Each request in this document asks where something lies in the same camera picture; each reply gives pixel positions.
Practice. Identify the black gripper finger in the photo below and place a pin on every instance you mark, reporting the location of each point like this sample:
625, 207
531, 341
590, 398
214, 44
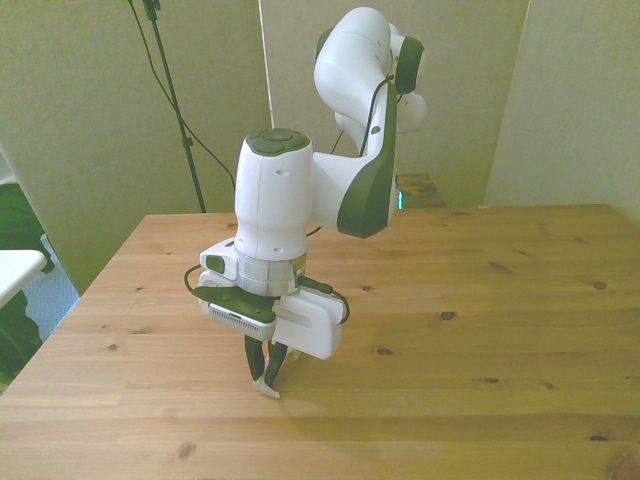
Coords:
276, 362
254, 357

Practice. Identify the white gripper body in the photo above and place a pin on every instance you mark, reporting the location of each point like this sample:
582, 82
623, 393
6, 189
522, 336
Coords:
310, 325

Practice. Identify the clear sanitizer pump bottle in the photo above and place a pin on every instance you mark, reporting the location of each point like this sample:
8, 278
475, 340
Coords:
266, 389

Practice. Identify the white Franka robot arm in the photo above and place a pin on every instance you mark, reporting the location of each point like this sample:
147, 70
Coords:
272, 200

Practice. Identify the small wooden table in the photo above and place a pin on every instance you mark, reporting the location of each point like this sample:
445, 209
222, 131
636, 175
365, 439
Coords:
425, 190

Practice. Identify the white side table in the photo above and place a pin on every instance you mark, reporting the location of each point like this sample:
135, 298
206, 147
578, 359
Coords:
17, 272

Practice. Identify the dark green plant leaves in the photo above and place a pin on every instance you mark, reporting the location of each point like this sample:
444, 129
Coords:
15, 215

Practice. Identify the white wrist camera with mount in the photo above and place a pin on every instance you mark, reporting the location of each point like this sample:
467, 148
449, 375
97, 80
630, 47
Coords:
240, 322

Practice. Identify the black camera stand pole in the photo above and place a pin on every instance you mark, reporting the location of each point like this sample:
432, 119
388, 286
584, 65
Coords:
188, 144

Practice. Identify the white vertical wall trim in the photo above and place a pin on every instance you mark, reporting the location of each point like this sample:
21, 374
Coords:
266, 60

